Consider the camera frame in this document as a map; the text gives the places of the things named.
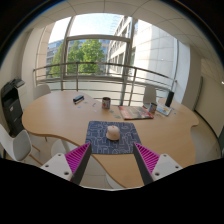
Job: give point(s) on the black and white printer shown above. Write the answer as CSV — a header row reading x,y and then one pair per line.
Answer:
x,y
12,106

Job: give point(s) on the pale pink computer mouse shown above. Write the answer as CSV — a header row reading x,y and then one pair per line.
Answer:
x,y
113,132

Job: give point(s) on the black upright phone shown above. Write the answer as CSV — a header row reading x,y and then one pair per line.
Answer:
x,y
169,99

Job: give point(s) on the metal balcony railing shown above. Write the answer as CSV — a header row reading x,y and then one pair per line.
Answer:
x,y
100,63

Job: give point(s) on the light blue booklet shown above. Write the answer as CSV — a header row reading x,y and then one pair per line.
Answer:
x,y
164,110

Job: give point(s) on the red and grey magazine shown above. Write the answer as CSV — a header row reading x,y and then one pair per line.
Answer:
x,y
136,112

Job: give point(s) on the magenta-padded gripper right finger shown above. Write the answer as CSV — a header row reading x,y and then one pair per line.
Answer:
x,y
165,165

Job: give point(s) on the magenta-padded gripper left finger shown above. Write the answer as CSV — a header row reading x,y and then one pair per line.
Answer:
x,y
58,165

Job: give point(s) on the blue and white can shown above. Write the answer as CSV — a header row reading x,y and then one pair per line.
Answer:
x,y
152,108

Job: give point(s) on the blue patterned mouse pad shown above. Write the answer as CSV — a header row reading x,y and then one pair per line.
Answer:
x,y
96,140

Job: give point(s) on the white mug with red print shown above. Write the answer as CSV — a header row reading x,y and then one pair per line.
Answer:
x,y
106,103

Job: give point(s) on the white chair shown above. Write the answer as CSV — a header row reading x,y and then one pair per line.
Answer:
x,y
16,145
150,94
41,91

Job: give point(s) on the blue marker pen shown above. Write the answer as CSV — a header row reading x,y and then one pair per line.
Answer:
x,y
80,101

